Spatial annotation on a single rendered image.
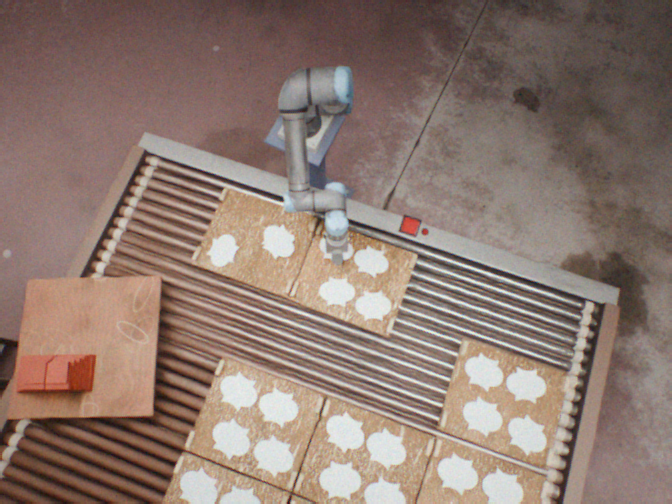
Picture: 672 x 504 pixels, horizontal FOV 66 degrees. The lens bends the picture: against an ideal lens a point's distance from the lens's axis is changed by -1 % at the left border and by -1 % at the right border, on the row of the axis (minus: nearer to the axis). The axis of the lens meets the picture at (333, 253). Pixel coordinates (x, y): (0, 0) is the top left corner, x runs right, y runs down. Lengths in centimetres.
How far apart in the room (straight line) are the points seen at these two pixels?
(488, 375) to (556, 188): 170
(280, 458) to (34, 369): 87
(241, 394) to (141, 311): 48
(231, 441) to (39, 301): 88
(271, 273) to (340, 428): 64
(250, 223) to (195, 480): 98
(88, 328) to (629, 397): 271
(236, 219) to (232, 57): 179
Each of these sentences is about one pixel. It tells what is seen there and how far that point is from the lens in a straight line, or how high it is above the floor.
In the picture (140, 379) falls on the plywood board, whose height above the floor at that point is 104.
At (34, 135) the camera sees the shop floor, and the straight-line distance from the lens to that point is 388.
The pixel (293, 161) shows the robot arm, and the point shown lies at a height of 132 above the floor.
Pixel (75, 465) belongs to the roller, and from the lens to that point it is 223.
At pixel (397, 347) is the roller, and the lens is 205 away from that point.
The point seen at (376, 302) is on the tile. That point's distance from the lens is 204.
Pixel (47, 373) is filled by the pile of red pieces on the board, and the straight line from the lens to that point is 196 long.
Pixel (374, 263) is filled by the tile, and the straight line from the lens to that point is 208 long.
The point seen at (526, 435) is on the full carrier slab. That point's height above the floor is 95.
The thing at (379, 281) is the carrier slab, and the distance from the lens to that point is 207.
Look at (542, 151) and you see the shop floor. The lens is 357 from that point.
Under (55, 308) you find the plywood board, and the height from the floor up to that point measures 104.
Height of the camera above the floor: 294
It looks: 73 degrees down
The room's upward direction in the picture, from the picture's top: straight up
